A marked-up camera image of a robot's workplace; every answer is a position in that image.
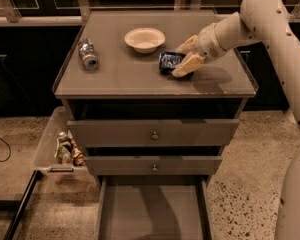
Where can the black floor rail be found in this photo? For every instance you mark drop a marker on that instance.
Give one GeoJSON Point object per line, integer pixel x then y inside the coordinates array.
{"type": "Point", "coordinates": [16, 208]}

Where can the silver can lying down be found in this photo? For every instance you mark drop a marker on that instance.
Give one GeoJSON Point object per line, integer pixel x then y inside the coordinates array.
{"type": "Point", "coordinates": [87, 54]}

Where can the grey top drawer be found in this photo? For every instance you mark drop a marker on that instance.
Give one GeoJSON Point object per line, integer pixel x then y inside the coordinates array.
{"type": "Point", "coordinates": [153, 133]}

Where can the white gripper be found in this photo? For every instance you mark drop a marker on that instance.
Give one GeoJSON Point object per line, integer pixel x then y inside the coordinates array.
{"type": "Point", "coordinates": [206, 45]}

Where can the grey drawer cabinet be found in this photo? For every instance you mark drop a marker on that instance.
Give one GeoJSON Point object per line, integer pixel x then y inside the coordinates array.
{"type": "Point", "coordinates": [129, 86]}

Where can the white paper bowl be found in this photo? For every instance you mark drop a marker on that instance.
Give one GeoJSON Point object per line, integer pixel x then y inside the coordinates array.
{"type": "Point", "coordinates": [144, 40]}

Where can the grey drawer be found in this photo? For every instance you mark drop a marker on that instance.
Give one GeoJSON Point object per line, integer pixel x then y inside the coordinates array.
{"type": "Point", "coordinates": [153, 208]}
{"type": "Point", "coordinates": [153, 133]}
{"type": "Point", "coordinates": [153, 165]}

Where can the grey bottom drawer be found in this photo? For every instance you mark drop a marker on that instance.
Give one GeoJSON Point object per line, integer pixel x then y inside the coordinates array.
{"type": "Point", "coordinates": [153, 208]}

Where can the blue pepsi can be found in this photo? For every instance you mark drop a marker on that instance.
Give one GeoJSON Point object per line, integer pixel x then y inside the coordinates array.
{"type": "Point", "coordinates": [169, 60]}

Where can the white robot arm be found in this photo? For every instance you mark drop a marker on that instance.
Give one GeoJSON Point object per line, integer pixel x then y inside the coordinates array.
{"type": "Point", "coordinates": [265, 21]}

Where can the grey middle drawer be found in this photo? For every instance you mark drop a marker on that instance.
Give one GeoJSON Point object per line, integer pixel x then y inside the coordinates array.
{"type": "Point", "coordinates": [153, 165]}

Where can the brown snack bag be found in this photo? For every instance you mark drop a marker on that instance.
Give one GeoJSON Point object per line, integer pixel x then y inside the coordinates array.
{"type": "Point", "coordinates": [77, 155]}

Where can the clear plastic bin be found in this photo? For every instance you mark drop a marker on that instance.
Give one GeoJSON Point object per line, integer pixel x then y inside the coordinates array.
{"type": "Point", "coordinates": [45, 160]}

